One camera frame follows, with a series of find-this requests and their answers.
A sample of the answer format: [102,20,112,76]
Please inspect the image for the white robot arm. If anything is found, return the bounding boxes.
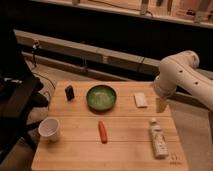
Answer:
[153,50,213,111]

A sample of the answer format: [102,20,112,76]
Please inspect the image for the black eraser block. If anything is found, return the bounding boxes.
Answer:
[65,85,75,101]

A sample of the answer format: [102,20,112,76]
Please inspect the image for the white sponge pad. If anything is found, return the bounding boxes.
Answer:
[134,93,148,108]

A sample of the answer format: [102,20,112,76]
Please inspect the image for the white tube bottle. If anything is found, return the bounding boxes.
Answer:
[150,118,168,159]

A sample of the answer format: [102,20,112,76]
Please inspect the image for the green bowl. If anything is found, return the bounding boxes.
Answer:
[86,85,117,111]

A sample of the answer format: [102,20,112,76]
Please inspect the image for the red carrot-shaped marker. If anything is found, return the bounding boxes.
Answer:
[98,121,108,144]

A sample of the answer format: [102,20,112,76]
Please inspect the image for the white paper cup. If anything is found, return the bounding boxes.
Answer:
[38,117,60,142]

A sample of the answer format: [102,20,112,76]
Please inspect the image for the black chair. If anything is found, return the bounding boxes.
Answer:
[0,28,48,165]

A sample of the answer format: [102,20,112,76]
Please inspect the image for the black cable on floor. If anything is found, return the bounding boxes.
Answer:
[31,41,57,101]

